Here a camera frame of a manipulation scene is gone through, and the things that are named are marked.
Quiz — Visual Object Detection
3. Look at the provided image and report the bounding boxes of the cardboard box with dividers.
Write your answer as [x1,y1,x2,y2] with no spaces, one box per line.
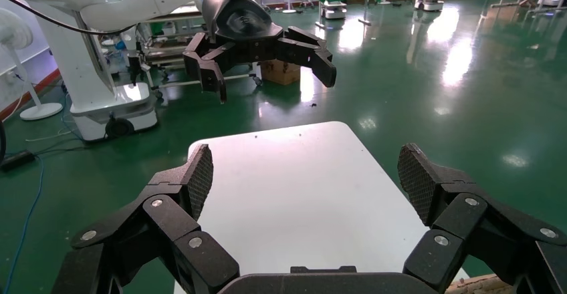
[445,274,515,294]

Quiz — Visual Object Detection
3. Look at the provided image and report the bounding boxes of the black power strip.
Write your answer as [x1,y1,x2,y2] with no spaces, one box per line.
[0,150,37,172]

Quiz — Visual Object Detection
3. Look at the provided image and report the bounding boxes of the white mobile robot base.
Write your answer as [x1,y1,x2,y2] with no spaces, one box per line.
[320,0,348,21]

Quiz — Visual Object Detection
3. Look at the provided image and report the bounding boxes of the blue floor cable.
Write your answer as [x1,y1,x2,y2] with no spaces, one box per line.
[2,155,46,294]

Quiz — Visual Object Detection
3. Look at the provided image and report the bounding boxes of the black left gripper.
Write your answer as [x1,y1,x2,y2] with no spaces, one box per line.
[183,0,338,104]

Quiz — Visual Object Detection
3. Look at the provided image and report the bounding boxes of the white floor cable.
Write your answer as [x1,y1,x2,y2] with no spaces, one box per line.
[24,128,74,143]

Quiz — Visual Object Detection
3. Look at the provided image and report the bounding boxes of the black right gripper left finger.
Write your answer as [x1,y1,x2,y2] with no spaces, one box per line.
[52,143,240,294]

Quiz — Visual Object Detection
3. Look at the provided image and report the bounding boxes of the small brown cardboard box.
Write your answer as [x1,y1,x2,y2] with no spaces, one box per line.
[260,59,302,86]

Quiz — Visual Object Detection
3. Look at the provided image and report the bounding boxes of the white robot torso and base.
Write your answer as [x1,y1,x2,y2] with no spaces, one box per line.
[33,11,159,143]

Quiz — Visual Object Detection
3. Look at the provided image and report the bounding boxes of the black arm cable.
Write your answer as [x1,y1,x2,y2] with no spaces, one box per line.
[0,0,137,36]

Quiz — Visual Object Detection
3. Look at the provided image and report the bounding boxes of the metal wheeled cart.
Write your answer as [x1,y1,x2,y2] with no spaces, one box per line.
[134,11,263,100]

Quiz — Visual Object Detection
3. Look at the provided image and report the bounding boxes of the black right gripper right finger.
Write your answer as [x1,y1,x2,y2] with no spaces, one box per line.
[397,142,567,294]

